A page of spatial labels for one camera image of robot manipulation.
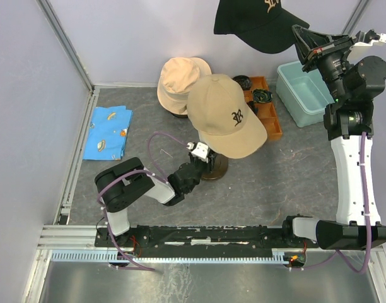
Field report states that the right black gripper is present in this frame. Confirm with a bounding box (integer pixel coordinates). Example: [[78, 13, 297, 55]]
[[291, 27, 358, 104]]

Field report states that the beige mannequin head stand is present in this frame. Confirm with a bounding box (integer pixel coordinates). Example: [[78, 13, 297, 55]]
[[199, 134, 228, 181]]

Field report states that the black baseball cap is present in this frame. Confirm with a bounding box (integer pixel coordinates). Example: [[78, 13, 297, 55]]
[[213, 0, 310, 54]]

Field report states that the black smiley bucket hat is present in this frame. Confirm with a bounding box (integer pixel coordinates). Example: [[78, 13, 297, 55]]
[[171, 113, 188, 119]]

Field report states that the tan baseball cap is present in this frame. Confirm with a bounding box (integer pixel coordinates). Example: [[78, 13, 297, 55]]
[[187, 74, 268, 159]]

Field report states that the wooden compartment tray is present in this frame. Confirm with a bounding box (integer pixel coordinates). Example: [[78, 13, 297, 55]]
[[243, 76, 283, 141]]

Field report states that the beige bucket hat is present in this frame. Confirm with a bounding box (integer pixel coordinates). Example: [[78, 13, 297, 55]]
[[157, 57, 212, 116]]

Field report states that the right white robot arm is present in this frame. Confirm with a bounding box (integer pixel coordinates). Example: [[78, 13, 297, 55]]
[[280, 25, 386, 251]]

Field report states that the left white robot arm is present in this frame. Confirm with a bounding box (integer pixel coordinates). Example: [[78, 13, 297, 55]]
[[95, 150, 218, 246]]

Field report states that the teal plastic bin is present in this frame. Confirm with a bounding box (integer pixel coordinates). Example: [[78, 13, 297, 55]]
[[276, 61, 334, 128]]

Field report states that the rolled black belt top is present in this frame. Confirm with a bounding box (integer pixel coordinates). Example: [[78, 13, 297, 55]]
[[233, 75, 252, 91]]

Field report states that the rolled black belt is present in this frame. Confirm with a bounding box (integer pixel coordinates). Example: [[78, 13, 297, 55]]
[[233, 75, 252, 91], [247, 101, 258, 115]]

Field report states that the rolled black belt middle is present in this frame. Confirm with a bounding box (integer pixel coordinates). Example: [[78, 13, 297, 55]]
[[247, 101, 258, 115]]

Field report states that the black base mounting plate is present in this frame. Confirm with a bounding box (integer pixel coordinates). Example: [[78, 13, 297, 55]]
[[95, 224, 320, 258]]

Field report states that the blue patterned cloth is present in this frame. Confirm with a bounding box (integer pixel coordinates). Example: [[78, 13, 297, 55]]
[[83, 105, 133, 161]]

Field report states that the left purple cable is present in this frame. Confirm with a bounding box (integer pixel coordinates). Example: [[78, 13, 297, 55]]
[[96, 131, 189, 272]]

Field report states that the purple cable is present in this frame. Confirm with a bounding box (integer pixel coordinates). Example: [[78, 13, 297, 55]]
[[287, 40, 386, 275], [96, 131, 189, 272]]

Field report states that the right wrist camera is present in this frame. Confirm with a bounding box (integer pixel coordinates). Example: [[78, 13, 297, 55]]
[[348, 30, 386, 61]]

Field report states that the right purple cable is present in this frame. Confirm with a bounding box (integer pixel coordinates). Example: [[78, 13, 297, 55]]
[[287, 40, 386, 275]]

